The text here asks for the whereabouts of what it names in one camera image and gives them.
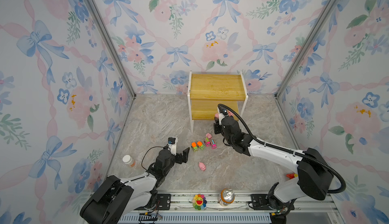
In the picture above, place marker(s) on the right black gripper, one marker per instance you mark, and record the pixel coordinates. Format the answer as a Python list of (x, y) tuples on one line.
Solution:
[(216, 127)]

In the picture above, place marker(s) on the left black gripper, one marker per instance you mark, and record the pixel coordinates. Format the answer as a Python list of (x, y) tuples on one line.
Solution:
[(184, 156)]

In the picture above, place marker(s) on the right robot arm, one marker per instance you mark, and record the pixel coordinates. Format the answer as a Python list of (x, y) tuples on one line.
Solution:
[(313, 179)]

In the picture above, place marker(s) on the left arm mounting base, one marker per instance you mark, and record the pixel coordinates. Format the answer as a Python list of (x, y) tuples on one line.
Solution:
[(158, 202)]

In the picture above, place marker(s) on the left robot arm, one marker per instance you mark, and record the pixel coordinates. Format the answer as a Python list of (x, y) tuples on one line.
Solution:
[(116, 197)]

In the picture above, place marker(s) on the right arm mounting base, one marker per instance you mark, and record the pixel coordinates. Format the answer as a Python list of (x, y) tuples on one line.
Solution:
[(262, 202)]

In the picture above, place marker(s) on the left green orange toy truck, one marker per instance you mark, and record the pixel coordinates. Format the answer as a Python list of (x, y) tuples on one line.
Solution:
[(194, 146)]

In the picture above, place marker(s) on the green orange toy truck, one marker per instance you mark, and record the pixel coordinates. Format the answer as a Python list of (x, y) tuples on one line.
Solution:
[(200, 145), (194, 146)]

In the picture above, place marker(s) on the right green orange toy truck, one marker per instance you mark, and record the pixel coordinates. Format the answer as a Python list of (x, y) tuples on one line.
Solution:
[(200, 145)]

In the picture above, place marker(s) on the pink truck blue top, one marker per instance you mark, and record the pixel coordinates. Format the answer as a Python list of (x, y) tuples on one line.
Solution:
[(213, 144)]

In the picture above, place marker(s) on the pink truck green top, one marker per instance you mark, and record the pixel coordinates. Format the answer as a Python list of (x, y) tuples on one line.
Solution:
[(207, 142)]

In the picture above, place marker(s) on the rainbow smiling flower plush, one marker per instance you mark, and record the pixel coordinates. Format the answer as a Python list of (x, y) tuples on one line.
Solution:
[(199, 202)]

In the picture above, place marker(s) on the white capped pill bottle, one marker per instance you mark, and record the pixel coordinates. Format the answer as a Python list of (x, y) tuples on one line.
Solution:
[(128, 160)]

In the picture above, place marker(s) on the orange metal can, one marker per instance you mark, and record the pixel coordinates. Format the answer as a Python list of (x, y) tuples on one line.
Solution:
[(226, 197)]

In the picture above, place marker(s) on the small red toy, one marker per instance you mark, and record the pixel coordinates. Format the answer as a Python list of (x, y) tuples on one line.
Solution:
[(291, 175)]

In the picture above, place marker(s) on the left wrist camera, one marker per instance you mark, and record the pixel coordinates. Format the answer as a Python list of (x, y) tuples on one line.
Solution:
[(172, 147)]

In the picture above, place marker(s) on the wooden two-tier white-frame shelf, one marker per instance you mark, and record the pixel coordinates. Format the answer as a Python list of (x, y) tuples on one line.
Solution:
[(206, 91)]

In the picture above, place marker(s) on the aluminium mounting rail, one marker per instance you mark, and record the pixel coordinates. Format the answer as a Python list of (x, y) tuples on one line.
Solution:
[(177, 208)]

